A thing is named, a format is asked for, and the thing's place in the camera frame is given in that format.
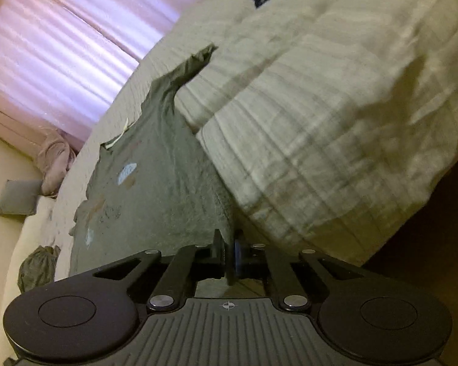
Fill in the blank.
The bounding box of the pink sheer curtain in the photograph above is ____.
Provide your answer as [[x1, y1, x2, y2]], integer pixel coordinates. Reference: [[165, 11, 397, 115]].
[[0, 0, 201, 140]]

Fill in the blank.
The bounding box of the pink pillow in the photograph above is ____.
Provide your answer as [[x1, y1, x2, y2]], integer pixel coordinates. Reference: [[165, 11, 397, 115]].
[[39, 130, 78, 199]]

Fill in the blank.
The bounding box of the bed with striped cover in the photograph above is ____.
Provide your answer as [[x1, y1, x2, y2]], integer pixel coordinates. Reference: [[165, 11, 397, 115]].
[[55, 0, 458, 272]]

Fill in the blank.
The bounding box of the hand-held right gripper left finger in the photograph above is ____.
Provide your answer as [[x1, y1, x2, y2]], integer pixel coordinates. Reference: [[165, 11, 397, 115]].
[[93, 229, 227, 312]]

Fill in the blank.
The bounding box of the grey t-shirt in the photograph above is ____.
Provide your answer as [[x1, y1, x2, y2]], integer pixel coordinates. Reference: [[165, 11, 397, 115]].
[[69, 44, 238, 276]]

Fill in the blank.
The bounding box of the cream headboard cushion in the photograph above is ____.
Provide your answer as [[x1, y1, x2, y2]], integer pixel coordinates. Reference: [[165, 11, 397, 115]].
[[8, 195, 74, 288]]

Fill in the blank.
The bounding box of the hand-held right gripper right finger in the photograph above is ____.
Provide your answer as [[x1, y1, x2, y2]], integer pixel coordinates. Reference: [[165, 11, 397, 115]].
[[232, 231, 368, 312]]

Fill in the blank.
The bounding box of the grey pillow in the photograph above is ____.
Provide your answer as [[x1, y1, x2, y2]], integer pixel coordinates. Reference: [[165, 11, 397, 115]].
[[0, 179, 43, 216]]

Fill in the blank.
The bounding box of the pink pleated drape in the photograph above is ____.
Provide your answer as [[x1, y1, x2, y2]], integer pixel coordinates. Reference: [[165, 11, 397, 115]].
[[0, 102, 82, 158]]

